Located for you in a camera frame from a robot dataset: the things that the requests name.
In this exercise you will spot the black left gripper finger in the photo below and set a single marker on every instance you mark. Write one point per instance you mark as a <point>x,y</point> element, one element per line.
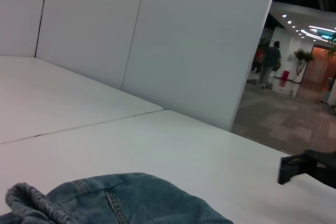
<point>299,167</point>

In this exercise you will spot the blue denim shorts with patch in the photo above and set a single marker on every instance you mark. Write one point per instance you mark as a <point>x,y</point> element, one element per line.
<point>118,203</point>

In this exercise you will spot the green potted plant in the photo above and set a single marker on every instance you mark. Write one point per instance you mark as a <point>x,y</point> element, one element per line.
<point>302,56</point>
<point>263,43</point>
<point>333,51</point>

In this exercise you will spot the person in grey shirt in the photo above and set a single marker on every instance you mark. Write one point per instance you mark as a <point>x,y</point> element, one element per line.
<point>270,58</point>

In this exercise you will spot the person in red top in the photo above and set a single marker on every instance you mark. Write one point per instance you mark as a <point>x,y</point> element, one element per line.
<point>260,56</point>

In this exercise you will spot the teal ceiling light panel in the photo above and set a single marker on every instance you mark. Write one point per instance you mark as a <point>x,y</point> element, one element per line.
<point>325,35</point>

